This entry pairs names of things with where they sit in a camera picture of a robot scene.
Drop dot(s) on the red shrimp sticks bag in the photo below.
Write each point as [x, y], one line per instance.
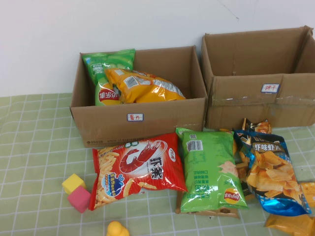
[137, 162]

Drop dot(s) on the blue shrimp chips bag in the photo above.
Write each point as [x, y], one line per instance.
[270, 172]

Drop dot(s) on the dark orange snack packet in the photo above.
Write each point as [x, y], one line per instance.
[258, 126]

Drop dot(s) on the small orange snack packet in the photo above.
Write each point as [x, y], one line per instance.
[308, 194]

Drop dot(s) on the large yellow snack packet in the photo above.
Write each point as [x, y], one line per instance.
[290, 226]

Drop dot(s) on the cardboard box with express print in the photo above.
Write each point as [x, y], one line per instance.
[160, 123]

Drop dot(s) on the yellow chips bag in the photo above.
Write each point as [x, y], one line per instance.
[152, 94]

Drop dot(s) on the green chips bag with barcode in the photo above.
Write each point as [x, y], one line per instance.
[209, 172]

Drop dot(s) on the green cucumber chips bag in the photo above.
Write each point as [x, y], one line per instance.
[98, 66]

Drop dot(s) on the large taped cardboard box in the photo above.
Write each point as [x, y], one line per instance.
[246, 108]

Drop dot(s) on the yellow foam cube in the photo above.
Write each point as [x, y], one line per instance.
[72, 182]

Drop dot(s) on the pink foam cube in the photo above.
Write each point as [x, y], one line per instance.
[78, 199]

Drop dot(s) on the tan biscuit packet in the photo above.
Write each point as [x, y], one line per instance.
[221, 213]

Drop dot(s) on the yellow rubber duck toy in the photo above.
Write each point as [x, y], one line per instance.
[116, 229]

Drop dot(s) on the green checkered tablecloth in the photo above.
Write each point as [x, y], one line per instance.
[37, 147]

